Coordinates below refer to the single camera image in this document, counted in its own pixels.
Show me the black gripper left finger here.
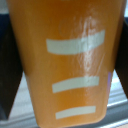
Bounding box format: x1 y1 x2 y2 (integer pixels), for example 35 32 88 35
0 14 25 122

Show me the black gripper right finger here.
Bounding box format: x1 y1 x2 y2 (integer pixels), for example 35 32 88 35
113 9 128 92

